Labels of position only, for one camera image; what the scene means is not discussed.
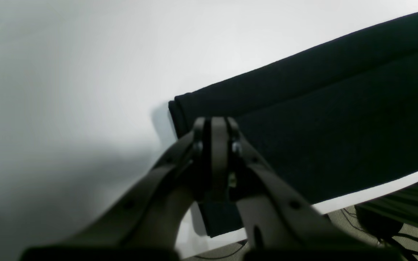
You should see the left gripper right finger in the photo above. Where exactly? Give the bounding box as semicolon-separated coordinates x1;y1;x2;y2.
211;117;402;261

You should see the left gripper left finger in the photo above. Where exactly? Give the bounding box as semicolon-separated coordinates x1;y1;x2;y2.
20;117;206;261

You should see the black T-shirt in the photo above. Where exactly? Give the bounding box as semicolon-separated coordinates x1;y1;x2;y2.
168;7;418;238

